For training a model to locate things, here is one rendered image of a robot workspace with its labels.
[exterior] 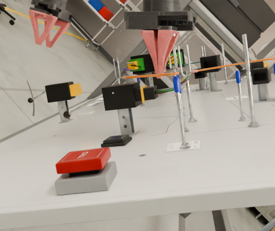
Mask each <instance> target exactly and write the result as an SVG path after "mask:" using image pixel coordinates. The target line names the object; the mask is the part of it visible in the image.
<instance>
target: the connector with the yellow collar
mask: <svg viewBox="0 0 275 231"><path fill-rule="evenodd" d="M156 90H157V86H150V87H145V88H143V93H144V99H145V100H151V99H156V98H157V97H158V94H157V91H156ZM134 92H135V100H136V101H142V98H141V91H140V88H136V89H134Z"/></svg>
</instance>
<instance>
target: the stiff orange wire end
mask: <svg viewBox="0 0 275 231"><path fill-rule="evenodd" d="M178 74H179V72H176V73H174V72H173V73H162V74H150V75H137V76H123V77H121V78H122V79H127V78H141V77H162V76H174V75H178Z"/></svg>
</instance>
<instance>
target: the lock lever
mask: <svg viewBox="0 0 275 231"><path fill-rule="evenodd" d="M102 96H103V95H102V94H100V95H98V96H97V97H95V98H93V99H92V100H90V101H88V102H86V103H85V104H83V105H81V106H79V107H78V108H76V109H74V110H72V111H71V110H70V111H69V115H72V113H74V112H76V111H78V110H79V109H81V108H83V107H85V106H87V105H88V104H90V103H92V102H94V101H96V100H97V99H99V98H101V97H102Z"/></svg>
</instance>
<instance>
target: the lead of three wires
mask: <svg viewBox="0 0 275 231"><path fill-rule="evenodd" d="M188 79H189V74H188V73H185V79H184V80H183V81H182V82H181V86H183V85H184V84H185V83H186V81H187V80H188ZM156 91H157V94H163V93H167V92H170V91H174V87H171V88H167V89H163V90H156Z"/></svg>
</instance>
